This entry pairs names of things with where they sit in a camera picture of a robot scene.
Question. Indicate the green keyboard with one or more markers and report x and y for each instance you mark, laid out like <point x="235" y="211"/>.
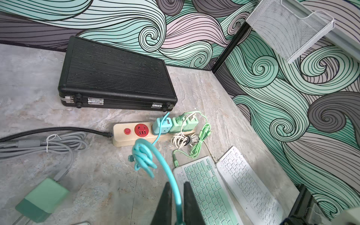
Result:
<point x="210" y="191"/>

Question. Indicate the clear acrylic wall holder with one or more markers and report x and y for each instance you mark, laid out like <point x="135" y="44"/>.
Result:
<point x="286" y="33"/>

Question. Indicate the wooden power strip green plugs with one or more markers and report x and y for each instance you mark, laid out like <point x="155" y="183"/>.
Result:
<point x="125" y="134"/>

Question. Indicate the light green charger adapter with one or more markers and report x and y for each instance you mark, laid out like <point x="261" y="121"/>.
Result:
<point x="43" y="200"/>

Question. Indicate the white keyboard far right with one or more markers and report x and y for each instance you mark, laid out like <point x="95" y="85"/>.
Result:
<point x="260" y="205"/>

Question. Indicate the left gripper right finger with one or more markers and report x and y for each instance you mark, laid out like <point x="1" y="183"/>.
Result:
<point x="192" y="213"/>

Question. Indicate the black flat box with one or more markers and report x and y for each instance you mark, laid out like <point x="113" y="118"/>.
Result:
<point x="99" y="75"/>

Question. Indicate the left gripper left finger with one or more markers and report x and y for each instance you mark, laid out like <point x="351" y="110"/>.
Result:
<point x="163" y="213"/>

